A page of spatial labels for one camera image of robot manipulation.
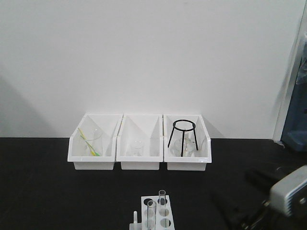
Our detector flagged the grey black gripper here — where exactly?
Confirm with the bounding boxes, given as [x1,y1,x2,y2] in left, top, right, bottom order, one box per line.
[211,165,307,230]

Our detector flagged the clear glass test tube front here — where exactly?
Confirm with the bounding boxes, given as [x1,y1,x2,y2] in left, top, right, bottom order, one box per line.
[147,200,156,230]

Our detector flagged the clear glass test tube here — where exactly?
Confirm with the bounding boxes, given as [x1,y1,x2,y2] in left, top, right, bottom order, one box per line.
[147,200,156,230]
[158,190,166,209]

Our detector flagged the white test tube rack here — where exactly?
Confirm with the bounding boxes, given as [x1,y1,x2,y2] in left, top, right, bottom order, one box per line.
[129,195,175,230]

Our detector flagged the clear glass test tube rear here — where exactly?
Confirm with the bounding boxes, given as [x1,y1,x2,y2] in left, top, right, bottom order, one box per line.
[158,190,166,209]

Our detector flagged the blue-grey pegboard drying rack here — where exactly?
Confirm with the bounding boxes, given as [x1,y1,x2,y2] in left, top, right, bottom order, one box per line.
[281,35,307,153]

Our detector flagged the glassware in right bin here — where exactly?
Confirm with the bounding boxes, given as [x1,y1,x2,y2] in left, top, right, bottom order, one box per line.
[171,133,196,157]

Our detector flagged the white right storage bin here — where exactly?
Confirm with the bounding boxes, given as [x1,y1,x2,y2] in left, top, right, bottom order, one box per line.
[163,114,212,171]

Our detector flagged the white storage bin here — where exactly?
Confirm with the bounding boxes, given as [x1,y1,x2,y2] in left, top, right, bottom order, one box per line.
[163,114,212,171]
[68,114,123,170]
[116,114,164,170]

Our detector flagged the black metal tripod stand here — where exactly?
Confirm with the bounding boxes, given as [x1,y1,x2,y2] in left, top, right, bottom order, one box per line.
[167,119,199,151]

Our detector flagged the white middle storage bin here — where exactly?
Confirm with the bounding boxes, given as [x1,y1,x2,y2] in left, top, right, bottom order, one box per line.
[116,114,164,170]

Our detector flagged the small glass flask middle bin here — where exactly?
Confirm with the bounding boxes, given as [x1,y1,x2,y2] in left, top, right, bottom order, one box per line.
[131,140,144,156]

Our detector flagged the plastic bag of pegs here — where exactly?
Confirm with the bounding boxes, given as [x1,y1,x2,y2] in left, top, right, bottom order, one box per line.
[295,36,307,85]

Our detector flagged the clear glass beaker left bin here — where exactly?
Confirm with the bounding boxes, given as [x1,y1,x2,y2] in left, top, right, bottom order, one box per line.
[83,128,103,156]

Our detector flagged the white left storage bin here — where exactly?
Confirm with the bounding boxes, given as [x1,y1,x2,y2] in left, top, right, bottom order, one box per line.
[68,114,123,170]

